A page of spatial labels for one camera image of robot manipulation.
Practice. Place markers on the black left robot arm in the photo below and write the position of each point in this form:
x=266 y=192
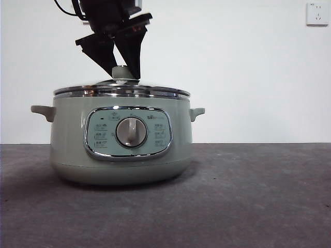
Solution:
x=106 y=7

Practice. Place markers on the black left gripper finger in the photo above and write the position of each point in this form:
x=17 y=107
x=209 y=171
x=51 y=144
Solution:
x=101 y=53
x=130 y=49

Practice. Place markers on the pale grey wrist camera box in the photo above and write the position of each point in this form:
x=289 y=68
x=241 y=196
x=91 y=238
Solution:
x=138 y=3

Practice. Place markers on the glass lid with green knob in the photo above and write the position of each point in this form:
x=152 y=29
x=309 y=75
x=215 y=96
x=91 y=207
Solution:
x=121 y=89

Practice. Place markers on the pale green electric cooking pot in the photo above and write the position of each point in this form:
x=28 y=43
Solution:
x=69 y=129

